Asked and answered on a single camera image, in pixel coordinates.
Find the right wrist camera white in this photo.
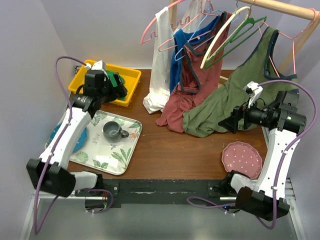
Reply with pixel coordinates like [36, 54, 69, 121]
[243, 81, 263, 109]

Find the blue tank top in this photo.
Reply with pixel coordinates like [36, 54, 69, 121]
[169, 11, 228, 93]

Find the cream wooden hanger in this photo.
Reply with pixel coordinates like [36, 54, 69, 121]
[200, 5, 252, 70]

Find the olive green tank top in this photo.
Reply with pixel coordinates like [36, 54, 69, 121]
[182, 27, 298, 138]

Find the grey ceramic mug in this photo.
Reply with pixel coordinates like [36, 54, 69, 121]
[102, 121, 129, 143]

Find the pink dotted plate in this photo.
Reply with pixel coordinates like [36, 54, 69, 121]
[221, 141, 263, 179]

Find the pink hanger right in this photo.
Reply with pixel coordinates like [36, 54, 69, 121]
[257, 8, 319, 78]

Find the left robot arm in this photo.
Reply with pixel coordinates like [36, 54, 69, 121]
[26, 70, 128, 197]

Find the yellow plastic bin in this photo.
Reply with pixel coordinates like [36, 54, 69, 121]
[68, 63, 142, 107]

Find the bright green tank top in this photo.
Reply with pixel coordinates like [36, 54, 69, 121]
[106, 70, 128, 101]

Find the rust red tank top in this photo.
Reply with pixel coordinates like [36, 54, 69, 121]
[156, 12, 231, 133]

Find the light blue wire hanger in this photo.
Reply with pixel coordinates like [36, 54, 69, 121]
[172, 11, 226, 63]

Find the blue dotted plate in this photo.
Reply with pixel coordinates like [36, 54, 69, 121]
[44, 123, 88, 153]

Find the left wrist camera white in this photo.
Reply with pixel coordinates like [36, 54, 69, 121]
[84, 60, 107, 74]

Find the white tank top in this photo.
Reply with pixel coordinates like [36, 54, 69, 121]
[142, 0, 206, 114]

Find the green plastic hanger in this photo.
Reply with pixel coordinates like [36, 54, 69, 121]
[203, 15, 267, 70]

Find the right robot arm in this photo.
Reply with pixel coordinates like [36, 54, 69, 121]
[218, 91, 307, 223]

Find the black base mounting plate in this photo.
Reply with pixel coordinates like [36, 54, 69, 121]
[74, 178, 251, 210]

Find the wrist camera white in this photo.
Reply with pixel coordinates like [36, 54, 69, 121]
[243, 81, 263, 109]
[84, 60, 107, 74]

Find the wooden clothes rail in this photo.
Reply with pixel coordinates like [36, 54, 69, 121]
[241, 0, 320, 72]

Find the small pink wire hanger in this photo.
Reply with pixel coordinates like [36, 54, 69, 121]
[156, 24, 215, 53]

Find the floral serving tray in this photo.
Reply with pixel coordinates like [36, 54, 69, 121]
[44, 110, 143, 176]

